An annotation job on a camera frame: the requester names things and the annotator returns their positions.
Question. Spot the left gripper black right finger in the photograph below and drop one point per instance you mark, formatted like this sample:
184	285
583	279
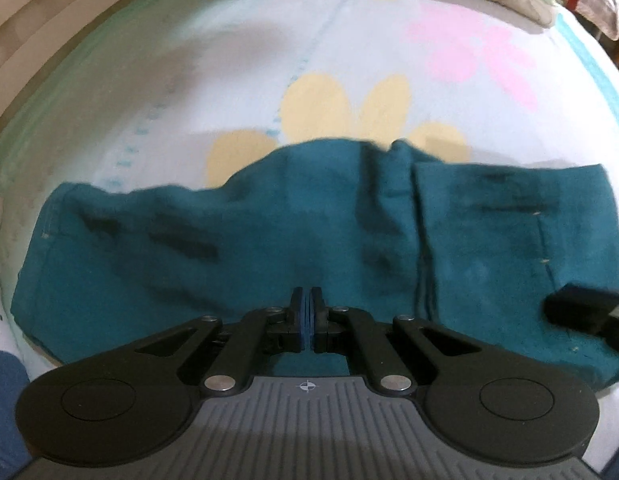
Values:
328	324

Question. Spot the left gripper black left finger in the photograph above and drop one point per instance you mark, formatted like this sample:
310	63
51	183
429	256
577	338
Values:
286	330

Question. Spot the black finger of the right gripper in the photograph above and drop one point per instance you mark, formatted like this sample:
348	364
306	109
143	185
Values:
588	310

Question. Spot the teal pants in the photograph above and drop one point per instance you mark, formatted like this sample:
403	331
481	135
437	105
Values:
473	248

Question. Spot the floral light blue bed sheet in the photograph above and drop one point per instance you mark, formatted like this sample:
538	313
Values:
188	93

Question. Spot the blue jeans leg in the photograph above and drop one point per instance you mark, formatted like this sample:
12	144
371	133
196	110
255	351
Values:
13	379

